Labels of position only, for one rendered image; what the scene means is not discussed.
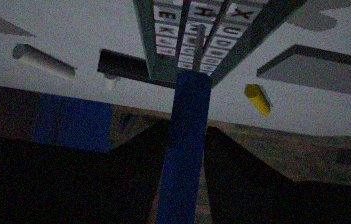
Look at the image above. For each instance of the yellow cylinder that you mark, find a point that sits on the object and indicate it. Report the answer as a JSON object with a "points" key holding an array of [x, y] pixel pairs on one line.
{"points": [[257, 99]]}

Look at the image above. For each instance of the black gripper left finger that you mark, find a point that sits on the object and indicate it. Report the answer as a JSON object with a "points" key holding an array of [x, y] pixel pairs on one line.
{"points": [[116, 187]]}

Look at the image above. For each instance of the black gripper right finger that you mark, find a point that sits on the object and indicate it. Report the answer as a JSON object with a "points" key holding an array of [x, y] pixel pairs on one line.
{"points": [[244, 189]]}

